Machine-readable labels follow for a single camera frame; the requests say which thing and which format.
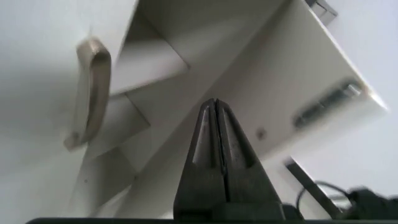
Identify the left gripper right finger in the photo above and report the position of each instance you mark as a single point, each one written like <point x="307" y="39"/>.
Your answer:
<point x="248" y="189"/>

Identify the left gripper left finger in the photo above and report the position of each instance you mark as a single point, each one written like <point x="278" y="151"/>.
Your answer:
<point x="202" y="186"/>

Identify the white kitchen cabinet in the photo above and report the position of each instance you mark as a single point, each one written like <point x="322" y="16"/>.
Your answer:
<point x="248" y="59"/>

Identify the white cabinet door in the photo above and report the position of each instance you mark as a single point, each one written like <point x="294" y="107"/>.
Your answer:
<point x="34" y="93"/>

